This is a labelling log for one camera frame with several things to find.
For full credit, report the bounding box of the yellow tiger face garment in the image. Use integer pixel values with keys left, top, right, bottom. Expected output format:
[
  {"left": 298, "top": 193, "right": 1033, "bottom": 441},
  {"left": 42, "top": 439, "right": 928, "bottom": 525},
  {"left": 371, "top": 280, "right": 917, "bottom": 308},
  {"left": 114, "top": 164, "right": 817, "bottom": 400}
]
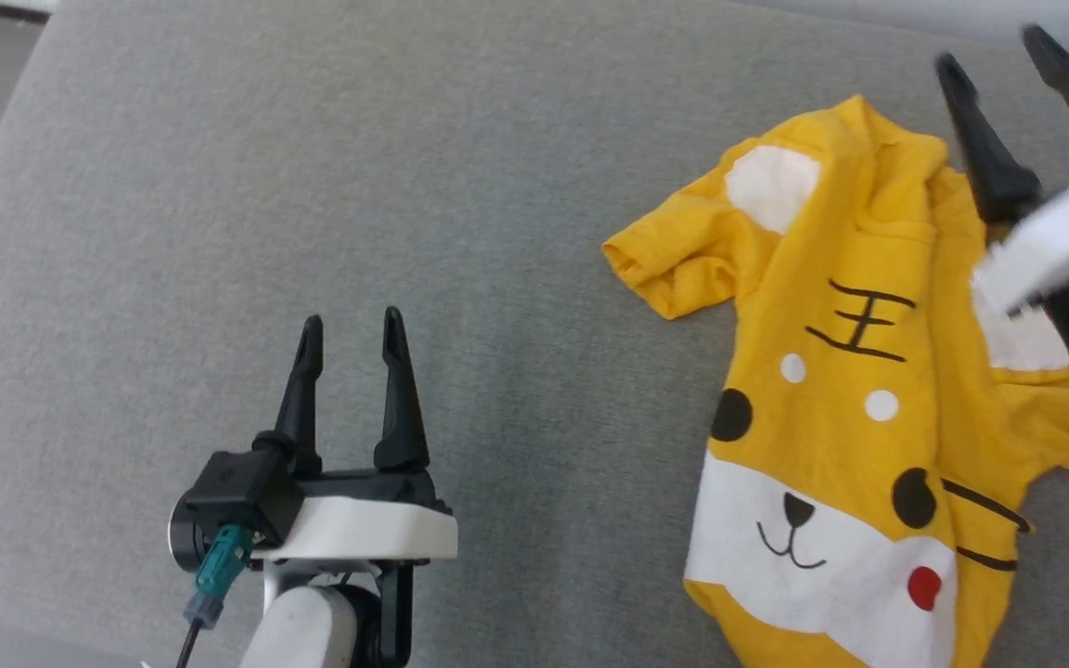
[{"left": 601, "top": 94, "right": 1069, "bottom": 668}]

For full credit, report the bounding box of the grey fabric sofa seat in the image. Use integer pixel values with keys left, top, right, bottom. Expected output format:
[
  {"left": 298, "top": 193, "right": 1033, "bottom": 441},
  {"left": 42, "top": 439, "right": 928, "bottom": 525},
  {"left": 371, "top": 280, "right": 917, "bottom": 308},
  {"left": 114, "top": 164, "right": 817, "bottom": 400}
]
[{"left": 0, "top": 0, "right": 1069, "bottom": 668}]

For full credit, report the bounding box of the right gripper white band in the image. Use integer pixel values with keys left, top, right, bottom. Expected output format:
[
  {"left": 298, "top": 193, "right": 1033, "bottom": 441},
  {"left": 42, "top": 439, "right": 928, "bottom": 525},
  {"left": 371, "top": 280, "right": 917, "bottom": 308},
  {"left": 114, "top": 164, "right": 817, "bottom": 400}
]
[{"left": 935, "top": 24, "right": 1069, "bottom": 420}]

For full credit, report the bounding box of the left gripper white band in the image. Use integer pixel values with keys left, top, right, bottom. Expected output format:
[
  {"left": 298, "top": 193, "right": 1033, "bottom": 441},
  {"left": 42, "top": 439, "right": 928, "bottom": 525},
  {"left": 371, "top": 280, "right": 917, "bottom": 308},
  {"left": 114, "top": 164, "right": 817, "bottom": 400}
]
[{"left": 256, "top": 306, "right": 459, "bottom": 668}]

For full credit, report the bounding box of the black cable teal plug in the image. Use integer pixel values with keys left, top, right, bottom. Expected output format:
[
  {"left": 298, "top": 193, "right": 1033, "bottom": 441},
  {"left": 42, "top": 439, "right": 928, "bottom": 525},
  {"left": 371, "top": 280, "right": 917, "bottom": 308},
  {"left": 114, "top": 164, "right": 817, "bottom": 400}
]
[{"left": 174, "top": 523, "right": 257, "bottom": 668}]

